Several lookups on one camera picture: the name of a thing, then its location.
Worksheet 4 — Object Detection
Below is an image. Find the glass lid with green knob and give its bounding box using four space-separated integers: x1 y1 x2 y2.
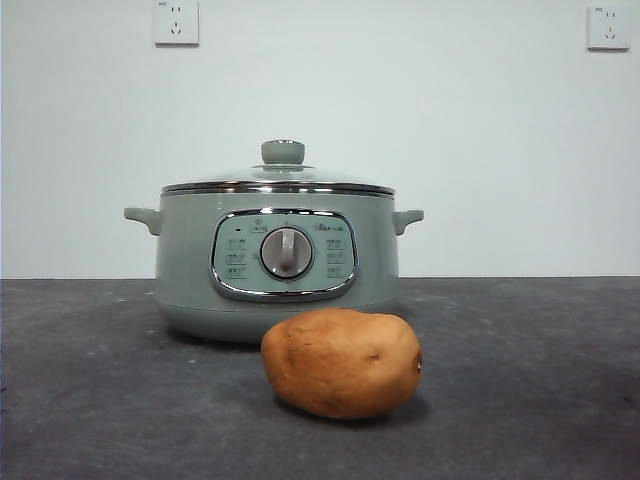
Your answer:
160 139 395 196

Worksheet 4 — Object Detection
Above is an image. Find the brown potato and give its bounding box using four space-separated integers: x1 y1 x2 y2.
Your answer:
260 307 424 421

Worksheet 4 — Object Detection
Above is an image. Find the green electric cooking pot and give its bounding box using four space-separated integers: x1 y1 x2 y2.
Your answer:
123 187 425 344

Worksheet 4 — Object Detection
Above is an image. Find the white wall socket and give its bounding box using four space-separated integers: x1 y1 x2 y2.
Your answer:
586 5 631 52
153 0 200 49

